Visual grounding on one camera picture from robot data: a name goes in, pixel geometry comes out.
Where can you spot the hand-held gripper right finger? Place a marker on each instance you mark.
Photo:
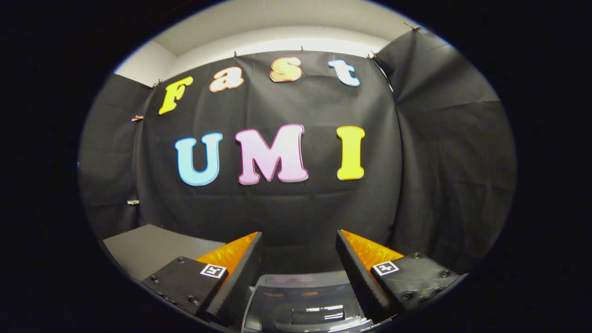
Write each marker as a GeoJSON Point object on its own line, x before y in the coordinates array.
{"type": "Point", "coordinates": [356, 277]}

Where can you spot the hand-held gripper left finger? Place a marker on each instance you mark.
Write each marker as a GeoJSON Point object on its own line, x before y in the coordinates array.
{"type": "Point", "coordinates": [240, 282]}

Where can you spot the black backdrop cloth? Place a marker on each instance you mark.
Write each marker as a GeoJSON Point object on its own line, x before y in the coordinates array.
{"type": "Point", "coordinates": [300, 208]}

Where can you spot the dark grey cabinet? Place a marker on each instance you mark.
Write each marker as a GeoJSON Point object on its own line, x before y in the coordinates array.
{"type": "Point", "coordinates": [148, 249]}

